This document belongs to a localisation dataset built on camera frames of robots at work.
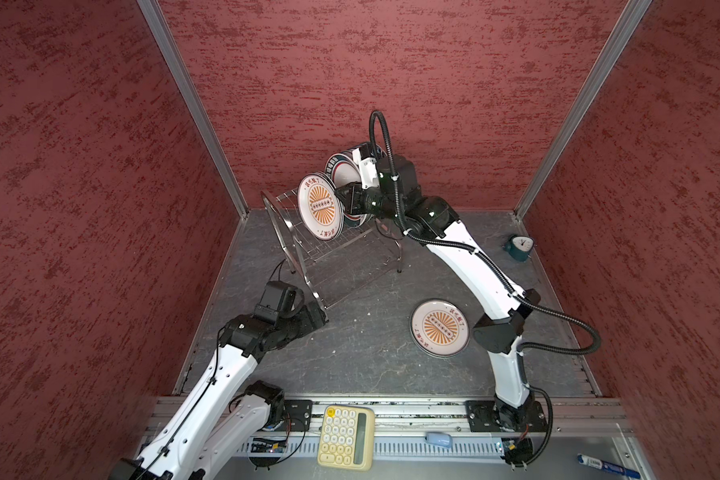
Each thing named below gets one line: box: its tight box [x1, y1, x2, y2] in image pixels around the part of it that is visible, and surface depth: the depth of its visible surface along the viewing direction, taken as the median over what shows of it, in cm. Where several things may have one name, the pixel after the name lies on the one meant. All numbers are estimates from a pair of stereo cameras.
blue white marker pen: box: [577, 453, 641, 479], surface depth 69 cm
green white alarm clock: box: [502, 235, 535, 262], surface depth 108 cm
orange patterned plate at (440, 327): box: [410, 298, 471, 357], surface depth 89 cm
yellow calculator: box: [317, 404, 375, 471], surface depth 71 cm
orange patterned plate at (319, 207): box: [297, 172, 344, 242], surface depth 78 cm
